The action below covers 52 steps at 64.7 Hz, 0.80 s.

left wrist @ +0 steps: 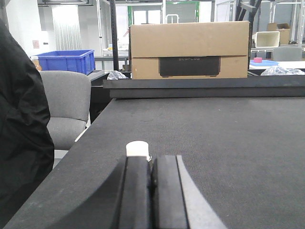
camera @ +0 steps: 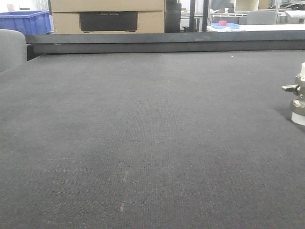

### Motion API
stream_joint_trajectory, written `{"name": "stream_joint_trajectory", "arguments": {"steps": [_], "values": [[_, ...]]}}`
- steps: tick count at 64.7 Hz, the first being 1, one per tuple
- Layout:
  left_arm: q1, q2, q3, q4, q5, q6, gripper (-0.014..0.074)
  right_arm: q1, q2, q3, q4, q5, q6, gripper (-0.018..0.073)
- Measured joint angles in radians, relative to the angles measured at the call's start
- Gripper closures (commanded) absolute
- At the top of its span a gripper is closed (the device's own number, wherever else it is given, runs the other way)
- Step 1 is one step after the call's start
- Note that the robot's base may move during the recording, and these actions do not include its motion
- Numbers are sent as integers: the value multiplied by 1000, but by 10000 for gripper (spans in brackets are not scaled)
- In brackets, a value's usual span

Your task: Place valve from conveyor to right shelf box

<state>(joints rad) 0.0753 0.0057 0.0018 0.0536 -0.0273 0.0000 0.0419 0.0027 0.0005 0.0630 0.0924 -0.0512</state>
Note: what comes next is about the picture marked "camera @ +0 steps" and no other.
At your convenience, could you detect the black conveyor belt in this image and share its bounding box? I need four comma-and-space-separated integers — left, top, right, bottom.
0, 51, 305, 229

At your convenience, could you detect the large cardboard box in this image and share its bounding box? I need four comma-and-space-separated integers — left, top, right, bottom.
50, 0, 165, 34

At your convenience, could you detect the pink tape roll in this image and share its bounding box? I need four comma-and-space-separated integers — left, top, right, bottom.
218, 20, 227, 26

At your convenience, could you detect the blue shallow tray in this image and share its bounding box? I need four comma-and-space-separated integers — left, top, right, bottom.
211, 23, 240, 29

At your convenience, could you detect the white table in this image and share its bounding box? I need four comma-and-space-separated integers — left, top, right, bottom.
207, 24, 305, 32

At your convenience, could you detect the blue plastic crate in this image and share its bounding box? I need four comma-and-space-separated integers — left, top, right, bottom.
0, 10, 52, 35

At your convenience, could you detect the grey chair back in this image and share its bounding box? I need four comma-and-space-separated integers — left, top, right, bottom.
0, 29, 27, 73

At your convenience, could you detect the black conveyor side rail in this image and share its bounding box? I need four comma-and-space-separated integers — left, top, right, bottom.
25, 30, 305, 55

